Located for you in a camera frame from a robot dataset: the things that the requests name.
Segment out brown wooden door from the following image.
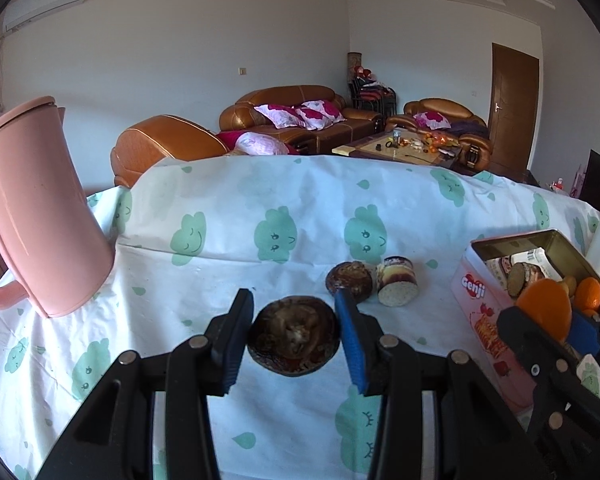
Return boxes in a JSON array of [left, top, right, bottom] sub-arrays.
[[488, 44, 540, 172]]

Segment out orange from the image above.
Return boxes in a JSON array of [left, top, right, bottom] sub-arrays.
[[573, 276, 600, 311]]

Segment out brown leather armchair far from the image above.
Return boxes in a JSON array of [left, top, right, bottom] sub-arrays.
[[387, 98, 493, 171]]

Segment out pink plastic pitcher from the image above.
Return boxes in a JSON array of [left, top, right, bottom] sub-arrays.
[[0, 96, 114, 318]]

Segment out white air conditioner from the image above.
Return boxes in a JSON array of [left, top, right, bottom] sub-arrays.
[[2, 0, 84, 34]]

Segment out brown leather armchair near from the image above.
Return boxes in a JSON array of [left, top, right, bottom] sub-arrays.
[[110, 115, 230, 188]]

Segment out cut purple fruit in tin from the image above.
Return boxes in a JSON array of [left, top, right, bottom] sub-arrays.
[[506, 262, 545, 299]]

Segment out brown leather armchair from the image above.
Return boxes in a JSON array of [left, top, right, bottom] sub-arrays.
[[110, 115, 230, 188], [387, 98, 493, 171]]

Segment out striped purple cut fruit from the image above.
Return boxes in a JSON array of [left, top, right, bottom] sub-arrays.
[[376, 256, 419, 308]]

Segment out pink biscuit tin box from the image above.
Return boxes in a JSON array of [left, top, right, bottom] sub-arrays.
[[452, 230, 600, 414]]

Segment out wooden coffee table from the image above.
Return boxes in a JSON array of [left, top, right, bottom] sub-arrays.
[[332, 128, 462, 168]]

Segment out dark mangosteen back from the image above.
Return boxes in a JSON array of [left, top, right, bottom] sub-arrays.
[[325, 261, 374, 304]]

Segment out stacked dark chairs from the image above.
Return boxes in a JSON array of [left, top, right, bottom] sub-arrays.
[[349, 66, 396, 118]]

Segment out yellow-green kiwi fruit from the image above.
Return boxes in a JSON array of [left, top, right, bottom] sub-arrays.
[[559, 275, 578, 297]]

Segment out dark mangosteen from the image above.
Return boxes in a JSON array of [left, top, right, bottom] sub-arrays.
[[246, 296, 341, 377], [325, 261, 374, 304]]

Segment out orange fruit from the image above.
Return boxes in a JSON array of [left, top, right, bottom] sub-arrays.
[[515, 278, 572, 344]]

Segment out pink floral pillow right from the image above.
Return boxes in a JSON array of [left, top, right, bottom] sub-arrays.
[[294, 100, 344, 131]]

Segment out pink floral pillow left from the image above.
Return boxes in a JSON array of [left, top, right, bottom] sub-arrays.
[[254, 104, 306, 129]]

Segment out light pink cushion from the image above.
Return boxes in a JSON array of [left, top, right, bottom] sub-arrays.
[[234, 131, 290, 156]]

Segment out pink pillow on armchair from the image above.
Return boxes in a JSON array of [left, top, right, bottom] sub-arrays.
[[413, 110, 451, 130]]

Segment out dark mangosteen front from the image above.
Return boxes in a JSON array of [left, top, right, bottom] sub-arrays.
[[246, 296, 341, 377]]

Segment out pink floral pillow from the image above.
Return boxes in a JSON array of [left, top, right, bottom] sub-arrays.
[[254, 104, 306, 129], [294, 100, 344, 131]]

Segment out long brown leather sofa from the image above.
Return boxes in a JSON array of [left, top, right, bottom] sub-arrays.
[[219, 84, 384, 155]]

